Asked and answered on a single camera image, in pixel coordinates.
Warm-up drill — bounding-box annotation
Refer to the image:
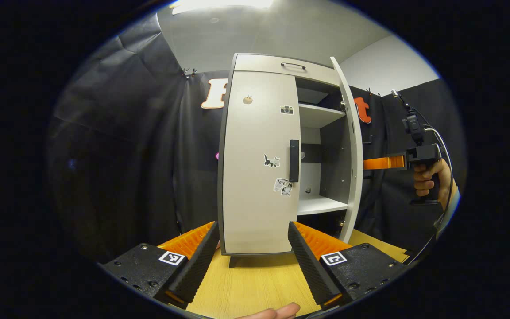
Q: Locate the ceiling light panel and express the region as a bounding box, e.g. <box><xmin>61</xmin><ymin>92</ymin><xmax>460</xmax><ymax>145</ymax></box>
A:
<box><xmin>171</xmin><ymin>0</ymin><xmax>274</xmax><ymax>15</ymax></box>

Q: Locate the camera sticker cabinet door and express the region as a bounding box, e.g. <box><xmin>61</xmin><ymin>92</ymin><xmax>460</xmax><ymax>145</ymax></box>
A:
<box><xmin>220</xmin><ymin>71</ymin><xmax>302</xmax><ymax>257</ymax></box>

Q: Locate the beige double-door shoe cabinet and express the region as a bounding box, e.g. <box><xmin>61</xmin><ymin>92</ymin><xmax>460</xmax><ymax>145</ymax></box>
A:
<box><xmin>217</xmin><ymin>53</ymin><xmax>364</xmax><ymax>268</ymax></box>

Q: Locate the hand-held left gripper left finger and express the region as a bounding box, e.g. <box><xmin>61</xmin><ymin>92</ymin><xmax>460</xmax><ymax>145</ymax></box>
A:
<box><xmin>100</xmin><ymin>221</ymin><xmax>221</xmax><ymax>310</ymax></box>

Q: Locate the white cabinet shelf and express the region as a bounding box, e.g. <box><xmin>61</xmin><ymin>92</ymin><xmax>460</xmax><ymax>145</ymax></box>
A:
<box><xmin>297</xmin><ymin>195</ymin><xmax>348</xmax><ymax>216</ymax></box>
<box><xmin>298</xmin><ymin>103</ymin><xmax>346</xmax><ymax>129</ymax></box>

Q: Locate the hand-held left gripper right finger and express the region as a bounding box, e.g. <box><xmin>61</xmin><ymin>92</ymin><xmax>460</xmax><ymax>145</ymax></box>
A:
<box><xmin>287</xmin><ymin>221</ymin><xmax>408</xmax><ymax>311</ymax></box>

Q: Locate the black cat sticker cabinet door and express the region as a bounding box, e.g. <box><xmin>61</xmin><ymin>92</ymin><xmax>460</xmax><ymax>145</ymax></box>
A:
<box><xmin>329</xmin><ymin>56</ymin><xmax>364</xmax><ymax>243</ymax></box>

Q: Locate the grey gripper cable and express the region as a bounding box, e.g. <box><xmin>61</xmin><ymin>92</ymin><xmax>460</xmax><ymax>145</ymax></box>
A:
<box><xmin>391</xmin><ymin>89</ymin><xmax>456</xmax><ymax>265</ymax></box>

